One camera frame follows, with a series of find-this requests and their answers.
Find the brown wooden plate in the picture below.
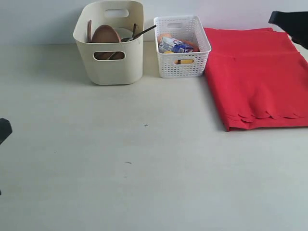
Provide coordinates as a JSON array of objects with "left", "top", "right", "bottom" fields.
[{"left": 91, "top": 25, "right": 121, "bottom": 60}]

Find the blue white milk carton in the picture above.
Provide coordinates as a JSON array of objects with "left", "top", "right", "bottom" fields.
[{"left": 158, "top": 37, "right": 193, "bottom": 53}]

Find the red table cloth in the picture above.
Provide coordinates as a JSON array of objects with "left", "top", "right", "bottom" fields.
[{"left": 205, "top": 28, "right": 308, "bottom": 131}]

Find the white perforated plastic basket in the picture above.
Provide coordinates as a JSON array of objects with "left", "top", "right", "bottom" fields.
[{"left": 154, "top": 15, "right": 211, "bottom": 78}]

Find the cream plastic bin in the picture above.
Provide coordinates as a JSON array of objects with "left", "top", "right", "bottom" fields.
[{"left": 73, "top": 0, "right": 144, "bottom": 85}]

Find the pale green ceramic bowl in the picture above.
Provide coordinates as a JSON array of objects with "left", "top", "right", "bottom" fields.
[{"left": 114, "top": 27, "right": 132, "bottom": 40}]

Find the wooden chopstick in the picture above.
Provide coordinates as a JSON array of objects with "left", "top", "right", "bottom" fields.
[
  {"left": 131, "top": 23, "right": 137, "bottom": 39},
  {"left": 132, "top": 25, "right": 157, "bottom": 39}
]

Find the wooden spoon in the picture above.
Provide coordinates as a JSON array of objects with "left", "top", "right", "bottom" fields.
[{"left": 87, "top": 20, "right": 92, "bottom": 43}]

